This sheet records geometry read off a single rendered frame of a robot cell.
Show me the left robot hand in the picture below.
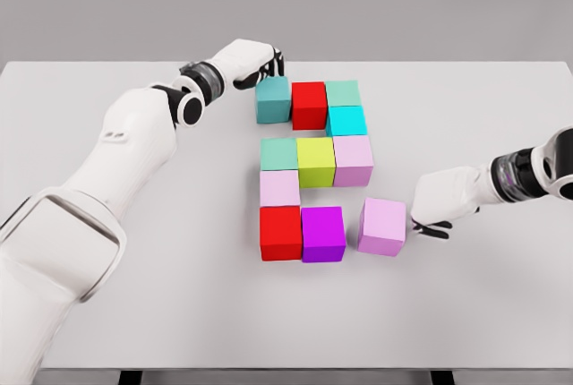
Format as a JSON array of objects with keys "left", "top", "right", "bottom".
[{"left": 222, "top": 38, "right": 286, "bottom": 90}]

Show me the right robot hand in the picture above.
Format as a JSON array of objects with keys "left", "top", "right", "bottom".
[{"left": 409, "top": 167, "right": 481, "bottom": 239}]

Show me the teal block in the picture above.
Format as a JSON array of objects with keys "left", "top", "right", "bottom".
[{"left": 255, "top": 75, "right": 293, "bottom": 125}]

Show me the light pink block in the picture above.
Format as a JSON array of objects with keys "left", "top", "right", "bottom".
[
  {"left": 356, "top": 197, "right": 407, "bottom": 257},
  {"left": 332, "top": 134, "right": 375, "bottom": 188},
  {"left": 259, "top": 169, "right": 302, "bottom": 209}
]

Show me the red block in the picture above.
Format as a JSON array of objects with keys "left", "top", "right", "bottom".
[
  {"left": 290, "top": 81, "right": 328, "bottom": 132},
  {"left": 259, "top": 205, "right": 304, "bottom": 263}
]

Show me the mint green block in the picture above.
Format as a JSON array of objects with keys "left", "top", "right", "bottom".
[
  {"left": 260, "top": 136, "right": 300, "bottom": 172},
  {"left": 324, "top": 80, "right": 363, "bottom": 108}
]

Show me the cyan block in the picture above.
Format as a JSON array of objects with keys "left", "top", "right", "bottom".
[{"left": 325, "top": 105, "right": 368, "bottom": 138}]

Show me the yellow-green block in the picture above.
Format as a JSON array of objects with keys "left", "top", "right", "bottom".
[{"left": 295, "top": 136, "right": 337, "bottom": 189}]

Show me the purple block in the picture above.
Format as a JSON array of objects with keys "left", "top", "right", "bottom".
[{"left": 300, "top": 205, "right": 347, "bottom": 264}]

